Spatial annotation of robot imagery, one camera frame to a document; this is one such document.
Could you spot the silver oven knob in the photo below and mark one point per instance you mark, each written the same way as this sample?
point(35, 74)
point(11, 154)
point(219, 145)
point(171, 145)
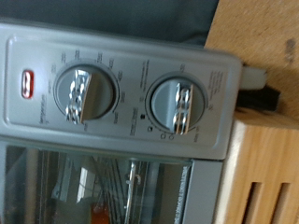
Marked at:
point(78, 93)
point(183, 105)

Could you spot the silver toaster oven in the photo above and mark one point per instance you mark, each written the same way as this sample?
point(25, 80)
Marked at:
point(130, 56)

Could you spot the grey curtain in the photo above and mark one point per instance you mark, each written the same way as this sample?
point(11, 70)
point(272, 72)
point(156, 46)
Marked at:
point(109, 15)

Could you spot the slotted wooden block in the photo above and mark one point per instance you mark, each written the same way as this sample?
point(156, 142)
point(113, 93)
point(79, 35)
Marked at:
point(267, 155)

